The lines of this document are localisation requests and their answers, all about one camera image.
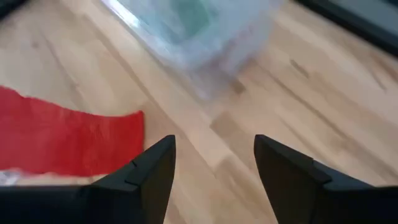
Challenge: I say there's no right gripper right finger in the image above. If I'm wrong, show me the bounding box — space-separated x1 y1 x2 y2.
253 134 398 224

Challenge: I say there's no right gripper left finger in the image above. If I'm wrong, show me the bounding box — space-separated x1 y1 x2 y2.
0 134 177 224

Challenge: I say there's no red elastic bandage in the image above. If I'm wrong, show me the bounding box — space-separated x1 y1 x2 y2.
0 85 146 177

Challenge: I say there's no green bandage roll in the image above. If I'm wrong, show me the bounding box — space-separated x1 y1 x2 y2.
170 0 213 35

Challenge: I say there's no clear plastic storage bin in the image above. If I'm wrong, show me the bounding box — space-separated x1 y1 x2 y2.
101 0 284 100

